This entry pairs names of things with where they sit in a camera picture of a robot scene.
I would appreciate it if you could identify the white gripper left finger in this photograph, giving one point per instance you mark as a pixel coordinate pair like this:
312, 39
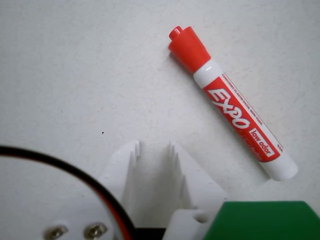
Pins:
112, 175

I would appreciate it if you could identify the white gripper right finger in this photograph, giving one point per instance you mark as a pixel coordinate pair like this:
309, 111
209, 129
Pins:
200, 182

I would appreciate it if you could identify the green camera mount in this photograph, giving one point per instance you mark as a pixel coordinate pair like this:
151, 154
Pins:
262, 222

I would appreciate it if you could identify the red Expo dry-erase marker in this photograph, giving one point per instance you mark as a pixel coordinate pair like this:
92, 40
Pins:
225, 110

